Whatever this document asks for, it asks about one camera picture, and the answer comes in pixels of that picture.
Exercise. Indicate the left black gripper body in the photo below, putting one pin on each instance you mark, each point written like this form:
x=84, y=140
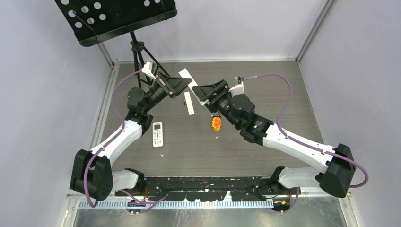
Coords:
x=162, y=83

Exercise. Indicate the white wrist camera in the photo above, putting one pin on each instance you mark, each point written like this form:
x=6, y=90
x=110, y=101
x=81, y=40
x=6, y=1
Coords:
x=238, y=88
x=147, y=70

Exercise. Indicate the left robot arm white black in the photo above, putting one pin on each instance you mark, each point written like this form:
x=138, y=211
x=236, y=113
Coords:
x=92, y=173

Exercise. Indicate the white remote battery cover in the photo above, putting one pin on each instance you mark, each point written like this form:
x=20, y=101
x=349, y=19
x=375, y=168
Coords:
x=188, y=103

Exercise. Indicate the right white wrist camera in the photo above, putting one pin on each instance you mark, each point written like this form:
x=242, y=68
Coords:
x=238, y=88

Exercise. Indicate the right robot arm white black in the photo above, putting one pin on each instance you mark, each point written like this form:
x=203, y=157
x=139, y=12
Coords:
x=330, y=168

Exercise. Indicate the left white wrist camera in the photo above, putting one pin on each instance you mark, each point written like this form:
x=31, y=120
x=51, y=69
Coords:
x=147, y=70

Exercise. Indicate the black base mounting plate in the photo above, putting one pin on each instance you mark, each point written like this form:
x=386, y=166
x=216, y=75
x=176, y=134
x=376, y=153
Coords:
x=208, y=189

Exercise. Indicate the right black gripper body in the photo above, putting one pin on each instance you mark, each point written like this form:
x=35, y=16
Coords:
x=222, y=97

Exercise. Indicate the long white remote control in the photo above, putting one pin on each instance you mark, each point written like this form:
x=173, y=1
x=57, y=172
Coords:
x=185, y=74

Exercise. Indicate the black music stand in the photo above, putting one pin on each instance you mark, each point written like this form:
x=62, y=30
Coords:
x=96, y=21

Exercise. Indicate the orange yellow toy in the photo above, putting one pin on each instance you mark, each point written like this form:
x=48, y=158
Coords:
x=216, y=123

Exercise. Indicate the white air conditioner remote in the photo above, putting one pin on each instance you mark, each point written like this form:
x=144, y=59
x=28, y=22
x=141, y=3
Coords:
x=157, y=135

